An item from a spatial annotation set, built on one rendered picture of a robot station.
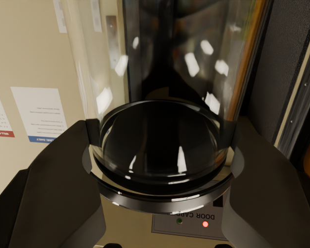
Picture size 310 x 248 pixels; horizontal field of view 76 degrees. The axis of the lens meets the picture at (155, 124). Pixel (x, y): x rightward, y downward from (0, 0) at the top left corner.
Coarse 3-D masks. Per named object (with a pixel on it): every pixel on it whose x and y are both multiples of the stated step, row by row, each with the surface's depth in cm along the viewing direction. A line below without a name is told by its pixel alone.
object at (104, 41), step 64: (64, 0) 7; (128, 0) 6; (192, 0) 6; (256, 0) 6; (128, 64) 7; (192, 64) 7; (128, 128) 8; (192, 128) 8; (128, 192) 9; (192, 192) 9
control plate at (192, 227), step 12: (156, 216) 33; (168, 216) 33; (180, 216) 33; (192, 216) 33; (204, 216) 33; (216, 216) 32; (156, 228) 33; (168, 228) 33; (180, 228) 32; (192, 228) 32; (204, 228) 32; (216, 228) 32
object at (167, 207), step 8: (104, 192) 10; (112, 192) 10; (216, 192) 10; (112, 200) 10; (120, 200) 10; (128, 200) 10; (136, 200) 9; (192, 200) 10; (200, 200) 10; (208, 200) 10; (136, 208) 10; (144, 208) 10; (152, 208) 10; (160, 208) 10; (168, 208) 10; (176, 208) 10; (184, 208) 10; (192, 208) 10
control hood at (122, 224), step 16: (112, 208) 34; (112, 224) 34; (128, 224) 33; (144, 224) 33; (112, 240) 33; (128, 240) 33; (144, 240) 32; (160, 240) 32; (176, 240) 32; (192, 240) 32; (208, 240) 32
